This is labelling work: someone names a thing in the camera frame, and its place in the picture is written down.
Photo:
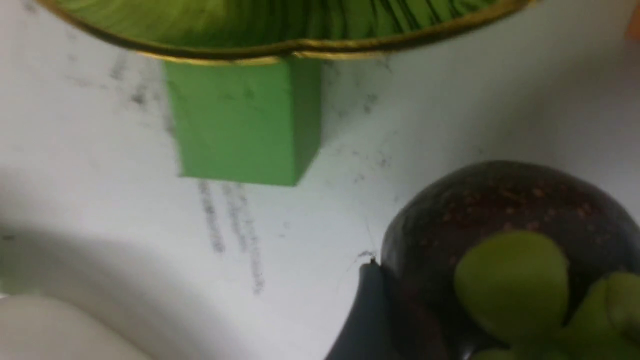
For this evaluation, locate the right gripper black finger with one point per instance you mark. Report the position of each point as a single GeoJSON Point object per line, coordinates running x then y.
{"type": "Point", "coordinates": [366, 332]}

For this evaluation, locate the dark purple mangosteen toy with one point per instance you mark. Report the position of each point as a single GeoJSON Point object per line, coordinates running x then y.
{"type": "Point", "coordinates": [427, 238]}

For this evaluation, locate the white radish toy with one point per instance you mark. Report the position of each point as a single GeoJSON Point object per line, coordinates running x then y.
{"type": "Point", "coordinates": [34, 327]}

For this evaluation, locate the green foam block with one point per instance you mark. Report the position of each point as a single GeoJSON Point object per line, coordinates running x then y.
{"type": "Point", "coordinates": [254, 123]}

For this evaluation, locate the green leaf-shaped plate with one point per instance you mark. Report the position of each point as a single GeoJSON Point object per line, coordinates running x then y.
{"type": "Point", "coordinates": [260, 32]}

